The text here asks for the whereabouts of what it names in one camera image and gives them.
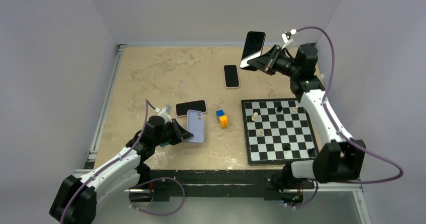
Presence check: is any black chess piece corner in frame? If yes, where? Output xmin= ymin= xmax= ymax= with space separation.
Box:
xmin=307 ymin=148 xmax=315 ymax=156

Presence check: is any white chess piece lower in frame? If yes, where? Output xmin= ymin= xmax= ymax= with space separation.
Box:
xmin=257 ymin=129 xmax=264 ymax=136

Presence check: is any black phone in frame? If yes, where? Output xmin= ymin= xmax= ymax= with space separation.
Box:
xmin=240 ymin=31 xmax=266 ymax=71

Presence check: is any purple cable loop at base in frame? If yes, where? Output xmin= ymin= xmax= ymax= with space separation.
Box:
xmin=129 ymin=177 xmax=186 ymax=216

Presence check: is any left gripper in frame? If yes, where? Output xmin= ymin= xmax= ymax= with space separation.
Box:
xmin=153 ymin=118 xmax=192 ymax=146

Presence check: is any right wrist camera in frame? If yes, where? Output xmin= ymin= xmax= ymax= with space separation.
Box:
xmin=281 ymin=29 xmax=297 ymax=50

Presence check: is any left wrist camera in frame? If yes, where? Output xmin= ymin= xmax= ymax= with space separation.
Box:
xmin=154 ymin=104 xmax=172 ymax=123

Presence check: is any blue and orange block toy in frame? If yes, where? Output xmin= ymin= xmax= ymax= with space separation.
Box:
xmin=216 ymin=109 xmax=229 ymax=128

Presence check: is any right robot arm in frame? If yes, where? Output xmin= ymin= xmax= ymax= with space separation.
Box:
xmin=240 ymin=44 xmax=366 ymax=187

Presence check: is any white chess piece left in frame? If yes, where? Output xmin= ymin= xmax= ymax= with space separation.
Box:
xmin=251 ymin=112 xmax=258 ymax=122

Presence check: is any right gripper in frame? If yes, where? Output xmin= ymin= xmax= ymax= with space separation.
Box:
xmin=248 ymin=45 xmax=300 ymax=78

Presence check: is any black chess piece lower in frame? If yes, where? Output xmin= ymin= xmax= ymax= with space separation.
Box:
xmin=282 ymin=144 xmax=291 ymax=151

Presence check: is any chessboard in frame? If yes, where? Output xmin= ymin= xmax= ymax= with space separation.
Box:
xmin=241 ymin=98 xmax=319 ymax=165

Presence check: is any black base frame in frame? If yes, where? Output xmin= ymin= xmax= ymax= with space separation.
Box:
xmin=137 ymin=169 xmax=314 ymax=201

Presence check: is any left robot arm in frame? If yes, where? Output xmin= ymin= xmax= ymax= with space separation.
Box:
xmin=49 ymin=116 xmax=193 ymax=223

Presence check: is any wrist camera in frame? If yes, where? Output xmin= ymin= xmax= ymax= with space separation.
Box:
xmin=154 ymin=104 xmax=172 ymax=123
xmin=281 ymin=29 xmax=297 ymax=50

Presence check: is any lilac phone case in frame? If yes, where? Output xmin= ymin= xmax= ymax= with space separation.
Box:
xmin=187 ymin=109 xmax=204 ymax=143

